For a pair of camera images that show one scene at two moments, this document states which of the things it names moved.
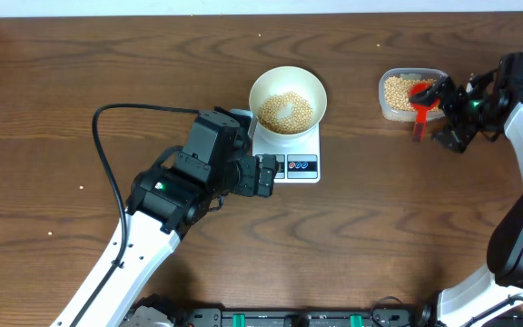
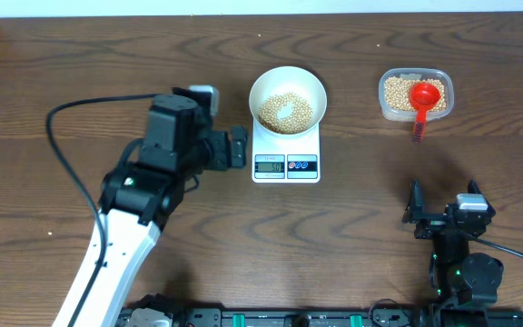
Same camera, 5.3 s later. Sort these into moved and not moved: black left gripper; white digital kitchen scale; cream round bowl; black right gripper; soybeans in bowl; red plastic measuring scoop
Moved: black right gripper; black left gripper
Not moved: white digital kitchen scale; red plastic measuring scoop; soybeans in bowl; cream round bowl
